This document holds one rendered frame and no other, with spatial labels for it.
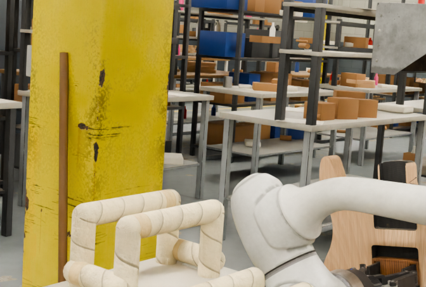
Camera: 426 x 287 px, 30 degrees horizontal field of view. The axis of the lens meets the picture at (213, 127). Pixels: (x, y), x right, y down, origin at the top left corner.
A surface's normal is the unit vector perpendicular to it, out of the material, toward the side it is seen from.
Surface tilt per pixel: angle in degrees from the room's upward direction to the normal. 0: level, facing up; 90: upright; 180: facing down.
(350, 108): 90
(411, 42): 90
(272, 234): 85
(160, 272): 0
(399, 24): 90
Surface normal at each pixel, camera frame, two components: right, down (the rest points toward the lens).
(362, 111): 0.22, 0.13
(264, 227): -0.47, -0.04
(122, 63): 0.79, 0.13
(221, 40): -0.66, 0.04
